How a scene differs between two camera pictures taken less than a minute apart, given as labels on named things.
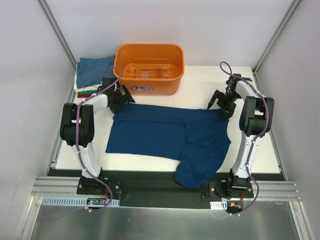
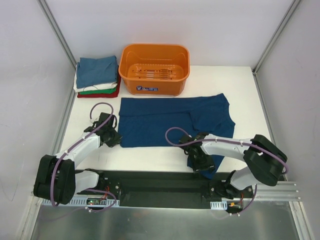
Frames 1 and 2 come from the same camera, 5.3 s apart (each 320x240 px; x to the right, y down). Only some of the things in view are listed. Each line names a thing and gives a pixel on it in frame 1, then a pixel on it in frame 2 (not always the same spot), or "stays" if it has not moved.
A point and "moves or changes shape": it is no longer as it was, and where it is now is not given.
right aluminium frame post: x=263 y=58 stays
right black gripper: x=224 y=102 → x=203 y=165
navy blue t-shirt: x=197 y=139 moves or changes shape
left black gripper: x=122 y=98 → x=113 y=138
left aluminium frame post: x=58 y=30 stays
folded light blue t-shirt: x=91 y=71 stays
